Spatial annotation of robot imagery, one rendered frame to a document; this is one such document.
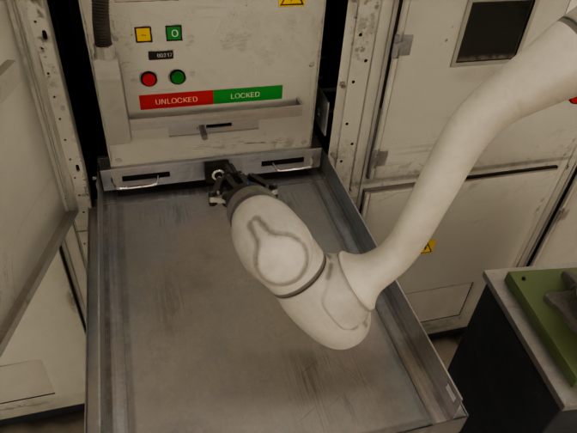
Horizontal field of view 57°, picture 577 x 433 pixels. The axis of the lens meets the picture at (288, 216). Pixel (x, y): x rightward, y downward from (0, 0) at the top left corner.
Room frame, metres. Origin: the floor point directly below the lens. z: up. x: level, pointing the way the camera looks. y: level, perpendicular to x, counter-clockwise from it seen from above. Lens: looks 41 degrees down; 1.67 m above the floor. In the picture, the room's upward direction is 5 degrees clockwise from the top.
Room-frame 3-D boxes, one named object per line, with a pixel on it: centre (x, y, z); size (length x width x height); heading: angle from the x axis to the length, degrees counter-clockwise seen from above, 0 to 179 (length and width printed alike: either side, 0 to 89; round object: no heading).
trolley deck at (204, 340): (0.70, 0.07, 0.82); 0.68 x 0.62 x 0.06; 18
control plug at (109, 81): (0.93, 0.37, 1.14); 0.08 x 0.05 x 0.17; 18
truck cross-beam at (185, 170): (1.08, 0.19, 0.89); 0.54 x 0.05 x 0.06; 108
